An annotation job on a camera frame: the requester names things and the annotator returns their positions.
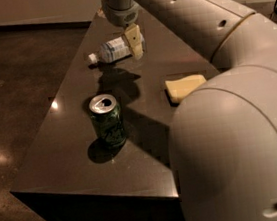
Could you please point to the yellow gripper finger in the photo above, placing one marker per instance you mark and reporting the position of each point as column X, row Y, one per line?
column 133, row 39

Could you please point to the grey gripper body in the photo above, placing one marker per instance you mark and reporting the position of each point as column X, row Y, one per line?
column 123, row 17

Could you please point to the blue plastic water bottle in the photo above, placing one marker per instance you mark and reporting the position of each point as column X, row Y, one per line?
column 114, row 50

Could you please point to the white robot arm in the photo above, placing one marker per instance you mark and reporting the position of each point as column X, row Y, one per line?
column 223, row 137

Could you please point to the yellow sponge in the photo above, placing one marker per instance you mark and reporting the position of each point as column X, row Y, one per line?
column 180, row 88

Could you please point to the green soda can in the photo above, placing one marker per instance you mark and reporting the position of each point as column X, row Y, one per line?
column 107, row 121

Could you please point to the dark counter cabinet base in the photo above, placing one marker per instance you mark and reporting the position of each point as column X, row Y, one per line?
column 84, row 207

